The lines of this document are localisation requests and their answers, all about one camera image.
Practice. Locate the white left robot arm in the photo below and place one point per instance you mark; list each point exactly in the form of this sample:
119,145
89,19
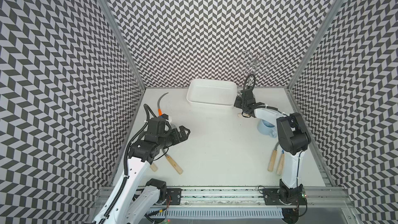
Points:
130,180

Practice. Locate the white plastic storage box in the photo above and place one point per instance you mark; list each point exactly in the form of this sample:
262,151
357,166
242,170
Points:
212,93

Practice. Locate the aluminium corner post left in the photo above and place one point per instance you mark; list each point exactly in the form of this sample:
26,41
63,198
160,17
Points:
118,35

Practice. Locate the wooden handle sickle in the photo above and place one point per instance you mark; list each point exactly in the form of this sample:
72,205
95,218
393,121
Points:
154,167
173,163

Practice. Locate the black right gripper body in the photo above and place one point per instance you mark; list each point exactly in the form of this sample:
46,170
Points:
239,103

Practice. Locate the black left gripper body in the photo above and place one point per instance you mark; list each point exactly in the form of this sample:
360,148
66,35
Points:
165,139

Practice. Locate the chrome wire stand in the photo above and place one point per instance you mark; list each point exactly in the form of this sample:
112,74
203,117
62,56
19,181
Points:
250,67

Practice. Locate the sickle near chrome stand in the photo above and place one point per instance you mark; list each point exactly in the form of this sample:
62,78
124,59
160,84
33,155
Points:
240,115

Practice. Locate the light blue mug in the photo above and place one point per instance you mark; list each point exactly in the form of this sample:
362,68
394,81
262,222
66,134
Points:
267,128

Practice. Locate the wooden handle sickle far left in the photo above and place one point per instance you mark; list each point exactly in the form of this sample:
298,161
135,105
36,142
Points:
154,167

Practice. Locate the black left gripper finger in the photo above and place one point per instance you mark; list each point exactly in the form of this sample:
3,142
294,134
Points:
176,139
182,132

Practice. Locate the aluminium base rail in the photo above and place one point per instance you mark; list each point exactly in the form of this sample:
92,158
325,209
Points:
214,203

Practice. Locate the aluminium corner post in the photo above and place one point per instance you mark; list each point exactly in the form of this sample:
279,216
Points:
118,35
333,11

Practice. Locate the aluminium corner post right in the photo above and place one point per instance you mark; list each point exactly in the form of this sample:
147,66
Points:
333,11

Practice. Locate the blue blade sickle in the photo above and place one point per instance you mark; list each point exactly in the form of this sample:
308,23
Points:
281,164

